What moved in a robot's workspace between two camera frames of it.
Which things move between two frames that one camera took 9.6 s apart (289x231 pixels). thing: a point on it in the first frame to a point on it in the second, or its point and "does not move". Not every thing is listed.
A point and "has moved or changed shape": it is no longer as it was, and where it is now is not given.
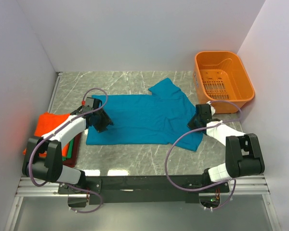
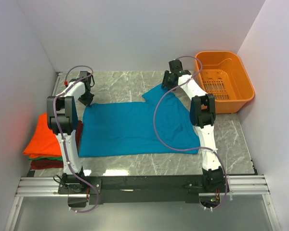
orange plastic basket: (221, 76) does not move
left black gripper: (106, 121) to (88, 101)
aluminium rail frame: (240, 186) does not move
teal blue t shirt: (163, 116) has moved or changed shape
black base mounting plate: (145, 189) does not move
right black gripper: (190, 124) to (164, 83)
